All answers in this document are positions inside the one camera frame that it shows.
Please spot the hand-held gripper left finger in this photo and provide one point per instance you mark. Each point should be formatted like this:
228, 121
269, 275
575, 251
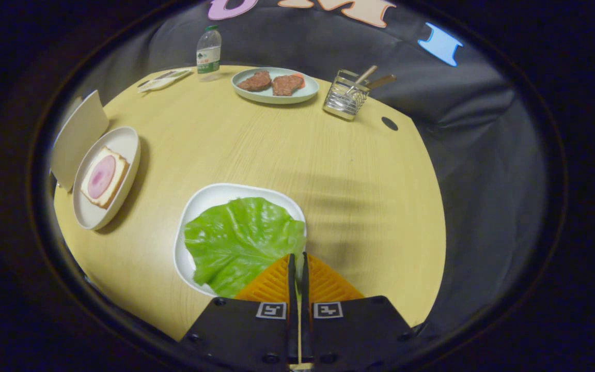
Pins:
246, 336

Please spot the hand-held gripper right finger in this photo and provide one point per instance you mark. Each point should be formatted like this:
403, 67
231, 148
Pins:
354, 336

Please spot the green lettuce leaf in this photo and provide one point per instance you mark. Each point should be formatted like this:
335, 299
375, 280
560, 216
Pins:
240, 243

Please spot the white square plate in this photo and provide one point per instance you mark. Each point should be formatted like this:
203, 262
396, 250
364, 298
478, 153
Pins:
209, 199

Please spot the bread slice under ham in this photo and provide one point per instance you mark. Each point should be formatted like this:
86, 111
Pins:
114, 186

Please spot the pink ham slice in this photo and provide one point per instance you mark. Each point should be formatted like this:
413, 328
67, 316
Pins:
101, 176

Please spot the round cream plate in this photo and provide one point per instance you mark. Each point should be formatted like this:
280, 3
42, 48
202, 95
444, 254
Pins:
116, 139

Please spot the pale green oval plate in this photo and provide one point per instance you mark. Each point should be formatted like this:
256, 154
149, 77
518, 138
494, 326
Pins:
277, 98

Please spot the brown meat patty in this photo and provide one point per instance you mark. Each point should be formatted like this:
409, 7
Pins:
256, 81
286, 85

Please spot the cream toaster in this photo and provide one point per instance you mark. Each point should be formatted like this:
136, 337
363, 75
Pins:
78, 139

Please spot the white divided bean tray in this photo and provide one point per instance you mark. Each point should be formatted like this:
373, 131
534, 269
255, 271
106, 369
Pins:
160, 81

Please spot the clear plastic water bottle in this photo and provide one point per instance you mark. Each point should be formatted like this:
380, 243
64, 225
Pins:
208, 54

